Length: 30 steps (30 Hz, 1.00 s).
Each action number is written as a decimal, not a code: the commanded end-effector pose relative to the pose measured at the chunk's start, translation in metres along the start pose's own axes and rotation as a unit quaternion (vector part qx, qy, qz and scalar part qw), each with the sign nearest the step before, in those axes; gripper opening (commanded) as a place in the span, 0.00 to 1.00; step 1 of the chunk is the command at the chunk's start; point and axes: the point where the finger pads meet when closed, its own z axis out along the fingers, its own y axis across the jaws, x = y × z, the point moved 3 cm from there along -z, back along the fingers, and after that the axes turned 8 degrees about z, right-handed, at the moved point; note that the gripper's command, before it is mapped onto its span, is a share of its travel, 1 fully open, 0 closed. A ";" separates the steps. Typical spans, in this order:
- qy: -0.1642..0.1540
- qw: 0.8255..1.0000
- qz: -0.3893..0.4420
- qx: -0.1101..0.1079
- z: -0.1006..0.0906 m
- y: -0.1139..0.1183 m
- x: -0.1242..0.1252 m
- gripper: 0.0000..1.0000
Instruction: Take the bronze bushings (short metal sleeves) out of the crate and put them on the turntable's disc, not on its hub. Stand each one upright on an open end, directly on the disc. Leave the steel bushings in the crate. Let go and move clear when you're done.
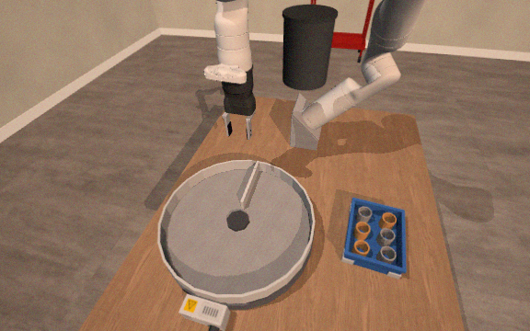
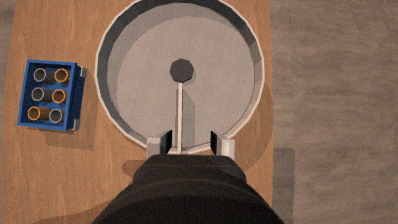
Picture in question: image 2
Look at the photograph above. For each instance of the grey metal sleeve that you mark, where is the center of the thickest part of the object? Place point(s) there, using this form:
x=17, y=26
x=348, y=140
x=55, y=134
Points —
x=55, y=115
x=47, y=95
x=48, y=77

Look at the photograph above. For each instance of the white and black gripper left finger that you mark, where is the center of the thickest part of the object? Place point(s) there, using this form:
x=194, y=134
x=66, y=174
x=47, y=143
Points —
x=160, y=144

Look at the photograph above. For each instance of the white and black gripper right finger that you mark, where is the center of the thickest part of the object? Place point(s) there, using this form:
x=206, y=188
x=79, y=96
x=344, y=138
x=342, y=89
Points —
x=221, y=145

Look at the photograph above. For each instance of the blue crate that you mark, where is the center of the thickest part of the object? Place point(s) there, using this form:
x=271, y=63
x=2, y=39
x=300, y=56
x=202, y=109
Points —
x=74, y=95

